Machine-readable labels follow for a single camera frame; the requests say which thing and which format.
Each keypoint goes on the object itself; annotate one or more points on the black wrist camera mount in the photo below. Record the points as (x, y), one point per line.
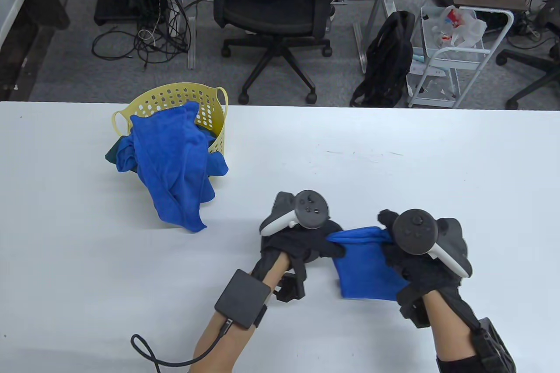
(291, 290)
(413, 309)

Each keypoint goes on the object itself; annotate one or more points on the dark brown desk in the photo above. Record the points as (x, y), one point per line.
(50, 5)

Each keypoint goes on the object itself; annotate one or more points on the blue clothes shirt white tag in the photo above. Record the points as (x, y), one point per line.
(124, 156)

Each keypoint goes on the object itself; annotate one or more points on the white plastic bag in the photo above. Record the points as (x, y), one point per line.
(470, 29)

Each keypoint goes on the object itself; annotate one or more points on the white power strip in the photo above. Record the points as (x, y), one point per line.
(177, 10)

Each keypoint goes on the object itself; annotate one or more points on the blue towel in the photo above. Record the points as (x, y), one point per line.
(170, 163)
(363, 272)

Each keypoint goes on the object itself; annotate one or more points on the person's right forearm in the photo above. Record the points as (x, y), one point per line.
(450, 329)

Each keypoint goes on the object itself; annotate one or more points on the white utility cart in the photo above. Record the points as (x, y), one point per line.
(459, 62)

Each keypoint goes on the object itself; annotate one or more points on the grey metal desk frame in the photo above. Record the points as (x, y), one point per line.
(376, 1)

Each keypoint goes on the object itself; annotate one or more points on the yellow perforated laundry basket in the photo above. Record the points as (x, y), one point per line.
(175, 95)

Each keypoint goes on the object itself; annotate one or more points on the person's right hand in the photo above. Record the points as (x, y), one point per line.
(420, 274)

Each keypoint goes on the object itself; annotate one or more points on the person's left forearm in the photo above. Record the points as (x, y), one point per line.
(218, 342)

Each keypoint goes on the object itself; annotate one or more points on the black mesh wrist bracket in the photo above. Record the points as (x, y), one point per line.
(494, 346)

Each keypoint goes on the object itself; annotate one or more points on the black swivel chair base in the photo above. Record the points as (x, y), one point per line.
(538, 64)

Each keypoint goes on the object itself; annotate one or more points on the grey handheld controller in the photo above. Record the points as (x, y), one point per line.
(413, 231)
(310, 209)

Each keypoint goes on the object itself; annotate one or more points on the grey metal desk leg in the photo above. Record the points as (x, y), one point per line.
(192, 54)

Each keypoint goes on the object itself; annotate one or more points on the black sensor box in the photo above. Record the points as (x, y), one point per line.
(243, 298)

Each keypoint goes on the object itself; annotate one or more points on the black backpack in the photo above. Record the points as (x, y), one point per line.
(389, 58)

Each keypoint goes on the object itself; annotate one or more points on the person's left hand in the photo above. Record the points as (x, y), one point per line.
(302, 244)

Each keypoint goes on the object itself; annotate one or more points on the dark green clothes garment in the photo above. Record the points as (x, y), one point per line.
(111, 155)

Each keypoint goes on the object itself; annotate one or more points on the black office chair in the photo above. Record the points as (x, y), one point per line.
(271, 10)

